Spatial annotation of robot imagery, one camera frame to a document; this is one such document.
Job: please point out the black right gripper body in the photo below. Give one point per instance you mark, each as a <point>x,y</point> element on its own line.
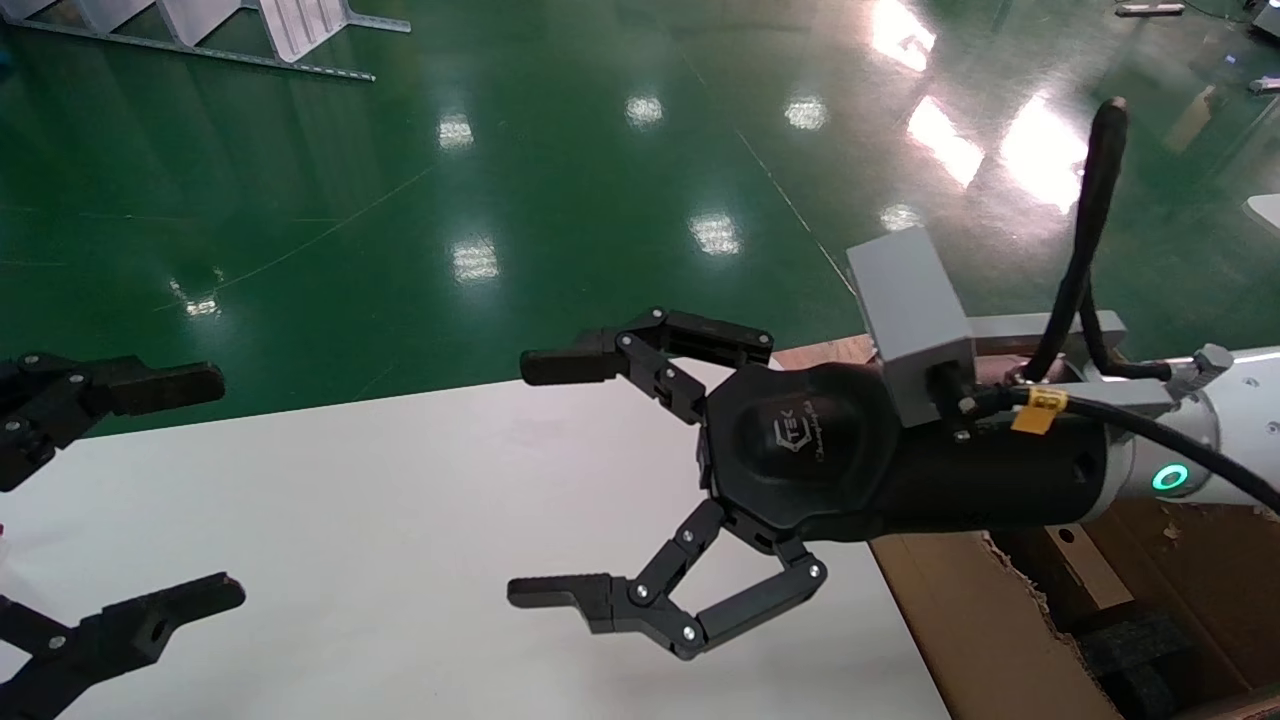
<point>860,460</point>

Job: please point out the white machine base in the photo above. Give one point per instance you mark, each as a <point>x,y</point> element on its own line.
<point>1268,18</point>

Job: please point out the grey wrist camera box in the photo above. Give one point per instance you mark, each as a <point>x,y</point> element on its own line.
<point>910,310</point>

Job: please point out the small white floor object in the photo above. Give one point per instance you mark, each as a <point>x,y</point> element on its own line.
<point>1265,85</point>

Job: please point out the big cardboard box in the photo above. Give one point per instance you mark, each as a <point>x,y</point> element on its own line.
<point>980,630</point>

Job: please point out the small brown box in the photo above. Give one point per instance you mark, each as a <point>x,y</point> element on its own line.
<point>1085,565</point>

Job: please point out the white round table edge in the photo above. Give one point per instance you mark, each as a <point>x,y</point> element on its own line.
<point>1265,215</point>

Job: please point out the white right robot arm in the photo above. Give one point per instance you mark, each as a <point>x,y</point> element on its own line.
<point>1235,415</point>

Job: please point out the grey metal rack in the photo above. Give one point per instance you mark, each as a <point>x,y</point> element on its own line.
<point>280,30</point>

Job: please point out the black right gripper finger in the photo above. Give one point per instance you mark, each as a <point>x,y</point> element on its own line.
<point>640,350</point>
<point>610,600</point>

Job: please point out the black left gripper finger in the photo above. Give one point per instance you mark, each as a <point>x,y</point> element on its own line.
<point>130,630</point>
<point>150,385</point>

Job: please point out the black foam block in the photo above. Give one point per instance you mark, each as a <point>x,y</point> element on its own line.
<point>1140,660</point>

